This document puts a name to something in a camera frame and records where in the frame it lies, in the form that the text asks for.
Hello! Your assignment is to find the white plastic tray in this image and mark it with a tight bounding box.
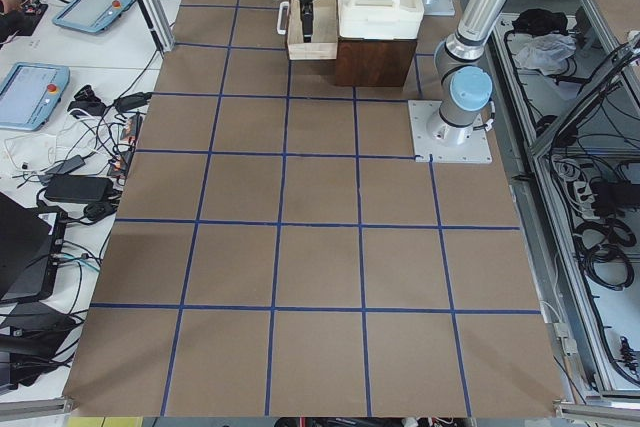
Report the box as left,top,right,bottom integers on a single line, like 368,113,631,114
337,0,424,40

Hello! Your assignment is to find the wooden drawer white handle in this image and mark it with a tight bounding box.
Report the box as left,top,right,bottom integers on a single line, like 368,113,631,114
276,0,338,61

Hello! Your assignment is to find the blue teach pendant lower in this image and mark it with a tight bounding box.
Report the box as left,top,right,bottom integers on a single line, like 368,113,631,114
1,62,70,131

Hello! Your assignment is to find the blue teach pendant upper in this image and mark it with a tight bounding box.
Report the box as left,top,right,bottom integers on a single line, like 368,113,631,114
52,0,136,34

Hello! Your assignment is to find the dark brown drawer cabinet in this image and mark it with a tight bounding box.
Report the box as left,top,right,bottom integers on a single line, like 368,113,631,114
335,37,418,87

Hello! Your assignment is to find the white crumpled cloth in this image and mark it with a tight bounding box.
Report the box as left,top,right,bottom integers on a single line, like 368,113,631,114
514,33,576,75

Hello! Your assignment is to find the black power adapter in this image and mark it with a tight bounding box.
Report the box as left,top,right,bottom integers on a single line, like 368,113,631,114
44,175,114,204

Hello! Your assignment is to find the blue teach pendant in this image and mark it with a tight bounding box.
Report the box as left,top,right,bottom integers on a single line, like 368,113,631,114
1,62,70,131
52,0,136,34

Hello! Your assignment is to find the black laptop computer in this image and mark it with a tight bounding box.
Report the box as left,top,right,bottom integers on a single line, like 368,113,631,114
1,195,68,304

